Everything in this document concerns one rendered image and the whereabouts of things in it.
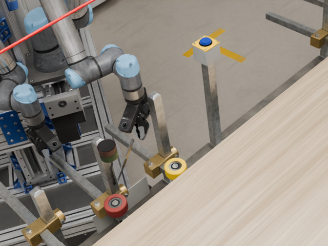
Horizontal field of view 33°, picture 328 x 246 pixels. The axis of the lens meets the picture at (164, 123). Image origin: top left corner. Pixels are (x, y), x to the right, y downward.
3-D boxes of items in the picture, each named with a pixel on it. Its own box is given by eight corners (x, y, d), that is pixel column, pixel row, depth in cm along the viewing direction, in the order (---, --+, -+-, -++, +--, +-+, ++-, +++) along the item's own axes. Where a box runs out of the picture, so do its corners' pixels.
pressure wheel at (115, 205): (105, 222, 199) (98, 202, 191) (122, 209, 202) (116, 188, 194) (119, 235, 194) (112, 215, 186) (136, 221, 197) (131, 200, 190)
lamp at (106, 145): (107, 189, 193) (93, 146, 178) (119, 179, 195) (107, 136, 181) (117, 198, 190) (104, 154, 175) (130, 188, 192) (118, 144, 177)
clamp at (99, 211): (92, 212, 200) (89, 203, 197) (121, 190, 206) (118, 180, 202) (102, 220, 197) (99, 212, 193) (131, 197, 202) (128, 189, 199)
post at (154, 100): (165, 185, 223) (146, 93, 190) (171, 180, 224) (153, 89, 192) (171, 190, 221) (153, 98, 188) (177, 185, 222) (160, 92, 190)
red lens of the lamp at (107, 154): (94, 151, 180) (93, 146, 178) (109, 141, 183) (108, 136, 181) (106, 160, 176) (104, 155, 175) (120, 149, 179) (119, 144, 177)
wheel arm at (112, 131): (105, 133, 229) (103, 126, 226) (112, 129, 231) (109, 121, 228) (178, 187, 203) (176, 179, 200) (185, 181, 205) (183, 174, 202)
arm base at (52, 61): (33, 55, 238) (26, 36, 231) (68, 47, 239) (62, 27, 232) (36, 76, 227) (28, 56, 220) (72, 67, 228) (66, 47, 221)
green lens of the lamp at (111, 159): (96, 156, 182) (94, 152, 180) (111, 146, 184) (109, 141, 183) (108, 165, 178) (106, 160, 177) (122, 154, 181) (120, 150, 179)
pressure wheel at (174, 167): (168, 194, 204) (163, 174, 196) (167, 178, 210) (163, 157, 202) (190, 193, 203) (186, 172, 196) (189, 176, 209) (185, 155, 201)
